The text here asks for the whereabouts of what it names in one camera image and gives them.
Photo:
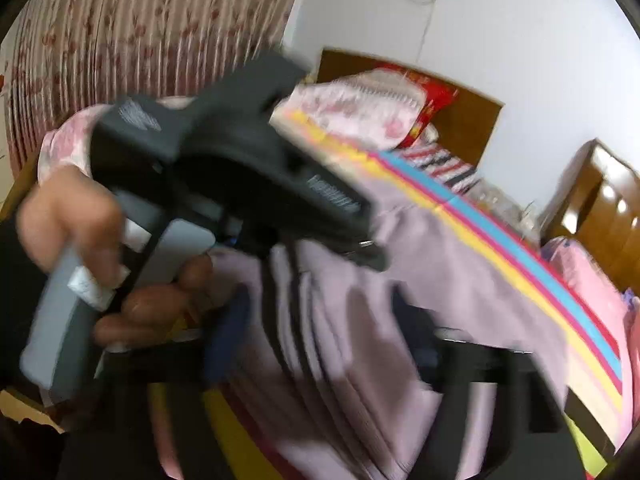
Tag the purple knit pants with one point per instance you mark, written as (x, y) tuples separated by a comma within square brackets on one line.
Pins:
[(323, 386)]

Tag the glossy brown wooden headboard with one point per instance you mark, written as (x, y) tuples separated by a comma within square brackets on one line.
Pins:
[(601, 211)]

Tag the rainbow striped blanket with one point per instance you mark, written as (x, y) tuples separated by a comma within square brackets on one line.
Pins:
[(428, 231)]

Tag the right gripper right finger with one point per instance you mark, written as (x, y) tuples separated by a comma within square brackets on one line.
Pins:
[(495, 406)]

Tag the person left hand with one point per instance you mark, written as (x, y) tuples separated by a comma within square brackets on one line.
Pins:
[(69, 209)]

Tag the dark wooden headboard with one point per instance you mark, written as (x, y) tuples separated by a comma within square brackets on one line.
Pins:
[(465, 126)]

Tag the pink floral quilt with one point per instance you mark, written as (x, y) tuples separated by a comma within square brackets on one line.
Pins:
[(375, 109)]

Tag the red embroidered pillow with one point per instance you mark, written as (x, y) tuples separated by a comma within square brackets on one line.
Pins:
[(437, 96)]

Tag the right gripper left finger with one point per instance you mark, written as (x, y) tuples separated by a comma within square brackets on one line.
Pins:
[(156, 425)]

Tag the red checkered bed sheet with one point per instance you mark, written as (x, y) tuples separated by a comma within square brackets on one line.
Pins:
[(440, 165)]

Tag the floral curtain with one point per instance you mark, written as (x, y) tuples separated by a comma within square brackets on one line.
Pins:
[(65, 55)]

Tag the pink bed sheet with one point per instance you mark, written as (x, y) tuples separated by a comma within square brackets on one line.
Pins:
[(614, 311)]

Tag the bedside table with floral cover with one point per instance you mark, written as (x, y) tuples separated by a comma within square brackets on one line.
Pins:
[(521, 221)]

